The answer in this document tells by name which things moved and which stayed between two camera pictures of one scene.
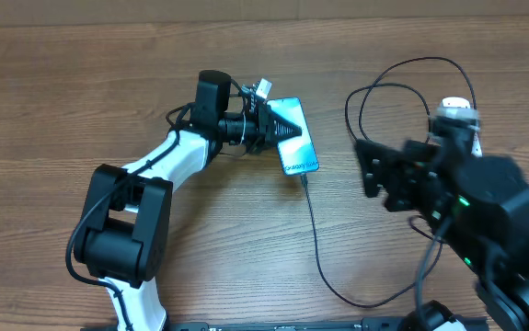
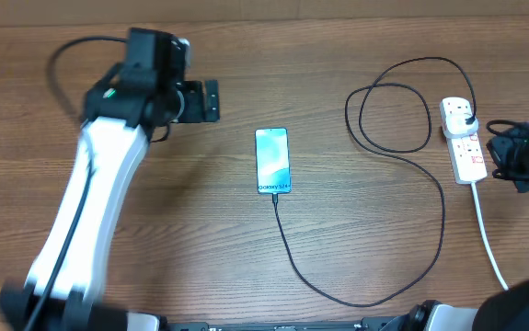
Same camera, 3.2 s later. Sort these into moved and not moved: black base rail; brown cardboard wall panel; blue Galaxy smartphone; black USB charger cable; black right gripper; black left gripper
Moved: black left gripper; black USB charger cable; blue Galaxy smartphone; black right gripper
Not moved: black base rail; brown cardboard wall panel
